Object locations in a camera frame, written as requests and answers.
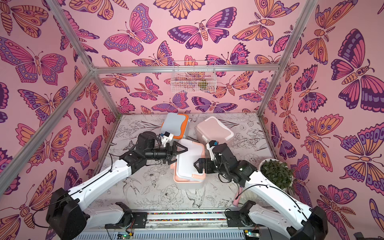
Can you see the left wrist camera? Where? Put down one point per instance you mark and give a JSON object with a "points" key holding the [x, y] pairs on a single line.
{"points": [[166, 138]]}

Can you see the potted green plant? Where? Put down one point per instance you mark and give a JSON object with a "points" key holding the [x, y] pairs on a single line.
{"points": [[278, 173]]}

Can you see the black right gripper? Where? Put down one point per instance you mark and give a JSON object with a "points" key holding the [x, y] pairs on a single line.
{"points": [[210, 163]]}

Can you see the purple and pink brush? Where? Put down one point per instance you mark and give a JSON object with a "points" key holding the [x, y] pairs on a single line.
{"points": [[237, 196]]}

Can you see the pink first aid box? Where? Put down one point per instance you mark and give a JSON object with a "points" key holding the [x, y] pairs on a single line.
{"points": [[213, 129]]}

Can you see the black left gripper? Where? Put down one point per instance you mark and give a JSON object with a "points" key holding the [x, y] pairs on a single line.
{"points": [[170, 155]]}

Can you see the grey and orange first aid box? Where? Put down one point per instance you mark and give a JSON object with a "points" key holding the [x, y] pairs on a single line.
{"points": [[176, 124]]}

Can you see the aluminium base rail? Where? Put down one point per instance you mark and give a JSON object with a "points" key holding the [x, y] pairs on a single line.
{"points": [[180, 223]]}

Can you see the white wire basket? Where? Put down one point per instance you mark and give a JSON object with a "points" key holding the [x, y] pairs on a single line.
{"points": [[192, 76]]}

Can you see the white and peach first aid box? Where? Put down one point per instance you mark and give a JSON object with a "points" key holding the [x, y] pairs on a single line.
{"points": [[186, 177]]}

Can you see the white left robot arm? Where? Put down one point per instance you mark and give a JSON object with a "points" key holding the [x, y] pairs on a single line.
{"points": [[81, 196]]}

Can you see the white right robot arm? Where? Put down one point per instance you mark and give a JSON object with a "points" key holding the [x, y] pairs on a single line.
{"points": [[289, 217]]}

